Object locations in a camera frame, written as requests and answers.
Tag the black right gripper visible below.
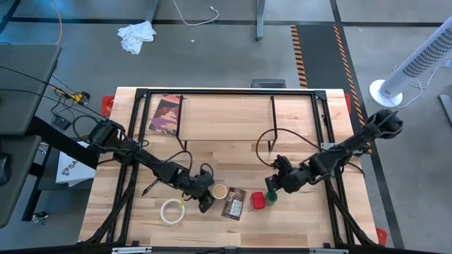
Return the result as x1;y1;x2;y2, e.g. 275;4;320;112
265;155;311;194

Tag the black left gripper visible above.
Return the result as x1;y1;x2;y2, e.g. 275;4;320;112
183;169;215;214

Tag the brown snack pouch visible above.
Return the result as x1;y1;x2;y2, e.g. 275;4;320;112
221;186;247;222

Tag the green-lid spice jar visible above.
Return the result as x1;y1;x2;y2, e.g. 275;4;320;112
264;190;279;207

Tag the white tape roll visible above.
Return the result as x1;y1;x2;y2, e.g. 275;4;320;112
160;198;187;226

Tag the black pen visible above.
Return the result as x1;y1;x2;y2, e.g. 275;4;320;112
141;177;160;197

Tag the grey control box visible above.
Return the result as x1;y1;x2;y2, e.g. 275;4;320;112
250;78;287;89

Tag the purple Yosemite book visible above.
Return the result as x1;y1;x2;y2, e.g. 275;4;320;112
148;93;182;137

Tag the white printed bag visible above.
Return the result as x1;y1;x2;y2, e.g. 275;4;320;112
55;140;97;188

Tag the white tower fan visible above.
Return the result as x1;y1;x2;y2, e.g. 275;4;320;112
369;24;452;109

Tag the grey desk leg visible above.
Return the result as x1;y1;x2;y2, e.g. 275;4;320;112
144;0;160;24
256;0;266;42

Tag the small black caster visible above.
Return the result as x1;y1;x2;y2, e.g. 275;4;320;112
31;210;49;225

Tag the crumpled white cloth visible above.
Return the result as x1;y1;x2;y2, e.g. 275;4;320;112
117;20;157;56

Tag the grey desk top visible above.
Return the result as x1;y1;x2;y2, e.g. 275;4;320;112
0;135;42;229
0;44;63;137

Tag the black computer mouse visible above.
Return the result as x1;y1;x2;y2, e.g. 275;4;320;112
0;153;11;186

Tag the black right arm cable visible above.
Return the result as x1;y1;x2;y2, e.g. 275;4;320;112
254;127;367;177

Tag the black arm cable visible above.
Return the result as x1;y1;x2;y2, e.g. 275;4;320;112
72;114;216;177
254;127;367;177

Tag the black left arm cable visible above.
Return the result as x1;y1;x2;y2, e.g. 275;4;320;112
72;114;216;177

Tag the silver edge bracket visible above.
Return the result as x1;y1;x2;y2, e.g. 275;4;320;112
309;248;349;254
112;246;153;254

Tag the wooden shelf with black frame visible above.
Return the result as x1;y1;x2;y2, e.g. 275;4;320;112
175;94;279;152

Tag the black table rig frame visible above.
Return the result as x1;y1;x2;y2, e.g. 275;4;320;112
79;87;381;250

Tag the white fan cable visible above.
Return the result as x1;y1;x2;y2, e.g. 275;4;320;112
393;59;452;109

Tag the yellow black cable connector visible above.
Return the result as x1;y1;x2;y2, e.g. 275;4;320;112
69;91;91;105

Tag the black desk base frame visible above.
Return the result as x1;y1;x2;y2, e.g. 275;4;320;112
20;116;100;222

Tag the white floor cable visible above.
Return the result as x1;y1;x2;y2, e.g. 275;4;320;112
171;0;220;28

